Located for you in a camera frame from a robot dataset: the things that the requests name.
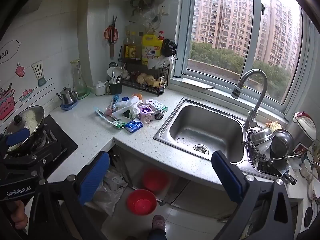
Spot pan with steel lid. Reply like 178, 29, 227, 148
4, 105, 46, 155

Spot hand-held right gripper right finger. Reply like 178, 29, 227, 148
211, 150, 295, 240

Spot apartment buildings outside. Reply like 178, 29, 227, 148
191, 0, 302, 67

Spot white plastic bottle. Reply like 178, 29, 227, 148
116, 97, 140, 108

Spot black gas stove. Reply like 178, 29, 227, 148
5, 115, 79, 180

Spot white paper tissue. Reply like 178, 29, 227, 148
111, 107, 130, 121

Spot kitchen knife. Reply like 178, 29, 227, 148
271, 164, 297, 185

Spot steel teapot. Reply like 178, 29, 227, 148
56, 87, 79, 106

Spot amber oil bottle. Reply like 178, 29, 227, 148
123, 31, 132, 58

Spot person's left hand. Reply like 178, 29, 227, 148
9, 200, 29, 230

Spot red-handled scissors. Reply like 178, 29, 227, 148
104, 14, 119, 59

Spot steel gooseneck faucet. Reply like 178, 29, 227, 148
231, 69, 268, 130

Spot kitchen wall sticker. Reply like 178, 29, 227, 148
0, 39, 55, 130

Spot white lidded jar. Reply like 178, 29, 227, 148
94, 81, 107, 96

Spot blue tissue pack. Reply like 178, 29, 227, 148
124, 120, 144, 133

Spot black plastic bag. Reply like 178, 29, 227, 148
161, 39, 177, 57

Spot clear hanging plastic bag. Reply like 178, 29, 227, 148
130, 5, 162, 32

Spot steel bowl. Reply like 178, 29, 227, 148
250, 128, 273, 153

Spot blue saucer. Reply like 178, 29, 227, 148
60, 100, 78, 111

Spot pink plastic bottle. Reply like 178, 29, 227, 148
137, 104, 156, 125

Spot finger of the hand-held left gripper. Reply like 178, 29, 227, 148
2, 141, 64, 171
0, 127, 31, 155

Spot white hanging plastic bag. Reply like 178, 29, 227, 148
147, 54, 174, 70

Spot red plastic bin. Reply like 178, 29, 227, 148
126, 189, 157, 215

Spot aluminium sliding window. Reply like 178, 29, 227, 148
174, 0, 319, 122

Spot glass carafe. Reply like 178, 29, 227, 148
70, 59, 88, 93

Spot dark green mug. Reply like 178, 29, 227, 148
105, 80, 123, 95

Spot steel cabinet door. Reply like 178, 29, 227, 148
120, 150, 240, 219

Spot yellow OMO detergent bag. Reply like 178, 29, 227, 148
141, 29, 163, 66

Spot stack of enamel bowls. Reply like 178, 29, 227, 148
300, 150, 320, 203

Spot dark sauce bottle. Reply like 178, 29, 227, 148
130, 32, 138, 60

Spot person's pink slipper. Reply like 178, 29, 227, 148
152, 214, 166, 233

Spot ginger root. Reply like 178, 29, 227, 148
136, 72, 163, 88

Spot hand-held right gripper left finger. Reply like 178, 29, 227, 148
30, 151, 110, 240

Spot black wire rack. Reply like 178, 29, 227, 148
117, 45, 175, 97

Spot stainless steel sink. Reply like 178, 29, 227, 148
153, 97, 250, 165

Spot dark scouring pad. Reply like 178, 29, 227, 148
241, 141, 268, 162

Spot white rice cooker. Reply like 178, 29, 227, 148
286, 112, 317, 153

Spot pile of clear plastic bags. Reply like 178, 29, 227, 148
90, 165, 129, 217

